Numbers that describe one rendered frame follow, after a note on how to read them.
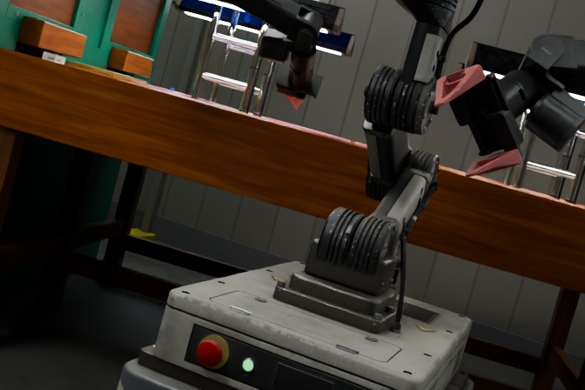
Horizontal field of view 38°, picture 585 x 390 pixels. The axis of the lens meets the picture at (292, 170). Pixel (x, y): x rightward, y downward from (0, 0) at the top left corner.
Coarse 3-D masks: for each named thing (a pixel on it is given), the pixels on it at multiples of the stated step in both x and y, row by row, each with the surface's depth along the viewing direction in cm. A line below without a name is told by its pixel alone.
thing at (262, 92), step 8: (232, 16) 274; (232, 24) 274; (232, 32) 274; (224, 48) 274; (232, 48) 274; (240, 48) 274; (224, 56) 274; (224, 64) 275; (272, 64) 273; (224, 72) 276; (264, 72) 273; (272, 72) 273; (264, 80) 273; (216, 88) 275; (256, 88) 274; (264, 88) 273; (216, 96) 275; (264, 96) 274; (256, 104) 274; (264, 104) 274; (256, 112) 274
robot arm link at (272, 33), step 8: (272, 32) 193; (280, 32) 193; (304, 32) 186; (264, 40) 193; (272, 40) 192; (280, 40) 192; (288, 40) 191; (296, 40) 188; (304, 40) 187; (312, 40) 187; (264, 48) 193; (272, 48) 193; (280, 48) 193; (296, 48) 189; (304, 48) 189; (264, 56) 194; (272, 56) 193; (280, 56) 193
